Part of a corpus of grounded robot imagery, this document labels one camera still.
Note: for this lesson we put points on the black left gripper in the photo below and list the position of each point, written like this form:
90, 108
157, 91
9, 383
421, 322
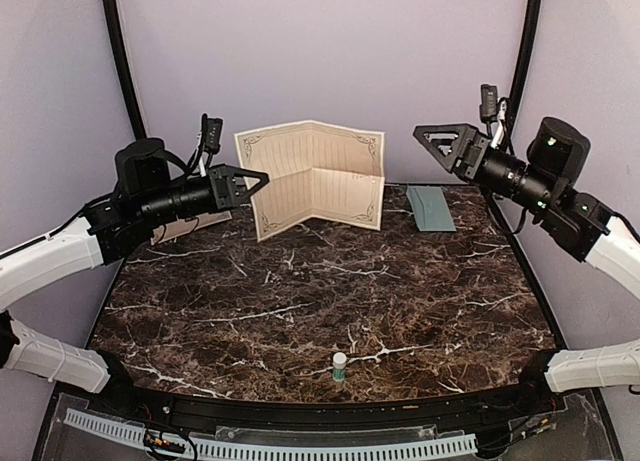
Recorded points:
223, 187

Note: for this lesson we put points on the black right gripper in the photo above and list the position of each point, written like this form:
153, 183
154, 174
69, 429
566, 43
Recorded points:
471, 146

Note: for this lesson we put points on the teal envelope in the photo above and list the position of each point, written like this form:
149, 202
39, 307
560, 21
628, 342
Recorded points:
430, 210

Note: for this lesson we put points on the beige lined letter paper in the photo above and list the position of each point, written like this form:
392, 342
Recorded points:
316, 170

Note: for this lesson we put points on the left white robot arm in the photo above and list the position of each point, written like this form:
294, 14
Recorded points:
154, 188

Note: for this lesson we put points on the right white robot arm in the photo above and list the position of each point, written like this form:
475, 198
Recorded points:
579, 223

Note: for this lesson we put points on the white green glue stick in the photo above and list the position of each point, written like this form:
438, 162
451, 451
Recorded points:
339, 362

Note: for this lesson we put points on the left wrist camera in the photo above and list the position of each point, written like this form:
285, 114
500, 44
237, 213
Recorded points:
209, 143

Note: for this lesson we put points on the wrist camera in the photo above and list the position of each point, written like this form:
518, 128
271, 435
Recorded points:
492, 108
209, 143

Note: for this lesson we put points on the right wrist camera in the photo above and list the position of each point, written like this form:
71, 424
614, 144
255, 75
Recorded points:
492, 108

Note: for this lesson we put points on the right black frame post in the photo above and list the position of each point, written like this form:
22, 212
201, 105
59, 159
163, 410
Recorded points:
525, 51

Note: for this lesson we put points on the black frame post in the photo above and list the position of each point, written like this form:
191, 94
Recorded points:
123, 69
525, 51

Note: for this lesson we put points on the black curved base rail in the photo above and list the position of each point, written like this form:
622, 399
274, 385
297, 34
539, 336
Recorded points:
482, 410

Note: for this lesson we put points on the left black frame post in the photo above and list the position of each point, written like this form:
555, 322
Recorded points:
123, 69

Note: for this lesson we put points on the white slotted cable duct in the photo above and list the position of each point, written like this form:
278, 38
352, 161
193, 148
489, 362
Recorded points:
254, 444

